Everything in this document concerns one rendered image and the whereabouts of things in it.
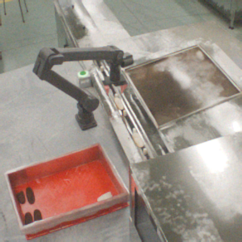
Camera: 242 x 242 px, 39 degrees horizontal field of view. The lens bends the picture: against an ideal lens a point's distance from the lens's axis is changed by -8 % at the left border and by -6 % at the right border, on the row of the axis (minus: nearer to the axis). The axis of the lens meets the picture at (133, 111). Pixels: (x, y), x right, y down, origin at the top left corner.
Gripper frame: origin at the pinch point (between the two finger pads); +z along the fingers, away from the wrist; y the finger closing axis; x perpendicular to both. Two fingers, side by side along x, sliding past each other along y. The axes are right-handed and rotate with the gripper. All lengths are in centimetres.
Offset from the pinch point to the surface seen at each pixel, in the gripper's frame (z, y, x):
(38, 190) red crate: 11, 50, 43
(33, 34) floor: 89, 24, -259
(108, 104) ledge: 5.0, 4.3, 2.4
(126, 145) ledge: 5.4, 4.7, 33.2
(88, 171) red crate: 10.3, 25.1, 39.0
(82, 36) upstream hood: -2, 2, -64
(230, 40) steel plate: 4, -102, -43
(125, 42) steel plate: 7, -27, -62
